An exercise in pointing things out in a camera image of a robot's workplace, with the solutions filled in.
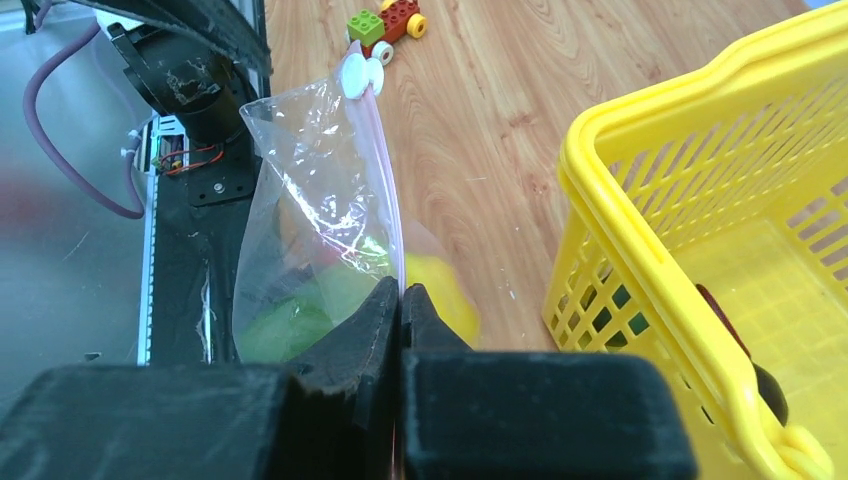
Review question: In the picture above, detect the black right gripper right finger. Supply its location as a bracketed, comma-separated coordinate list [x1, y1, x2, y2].
[401, 285, 697, 479]

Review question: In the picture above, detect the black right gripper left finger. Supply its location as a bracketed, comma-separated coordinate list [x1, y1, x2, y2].
[1, 277, 400, 479]

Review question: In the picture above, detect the black red toy in basket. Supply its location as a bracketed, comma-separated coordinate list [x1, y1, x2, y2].
[695, 284, 789, 426]

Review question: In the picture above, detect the yellow toy banana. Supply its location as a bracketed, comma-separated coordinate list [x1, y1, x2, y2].
[405, 253, 481, 348]

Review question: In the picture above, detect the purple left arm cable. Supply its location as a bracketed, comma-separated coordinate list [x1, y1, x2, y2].
[23, 0, 146, 221]

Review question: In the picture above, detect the green toy mango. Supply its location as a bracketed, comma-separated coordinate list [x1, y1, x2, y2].
[237, 264, 392, 366]

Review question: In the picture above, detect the yellow plastic basket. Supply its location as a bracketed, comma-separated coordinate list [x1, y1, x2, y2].
[542, 1, 847, 479]

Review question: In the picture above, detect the clear zip top bag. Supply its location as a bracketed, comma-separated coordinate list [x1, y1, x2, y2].
[231, 40, 482, 366]

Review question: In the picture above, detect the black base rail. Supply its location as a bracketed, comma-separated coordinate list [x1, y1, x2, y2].
[136, 116, 260, 366]

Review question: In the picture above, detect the red green toy car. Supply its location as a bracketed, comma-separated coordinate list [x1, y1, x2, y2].
[346, 0, 428, 66]

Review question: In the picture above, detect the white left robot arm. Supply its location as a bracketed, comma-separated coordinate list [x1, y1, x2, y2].
[88, 1, 273, 145]

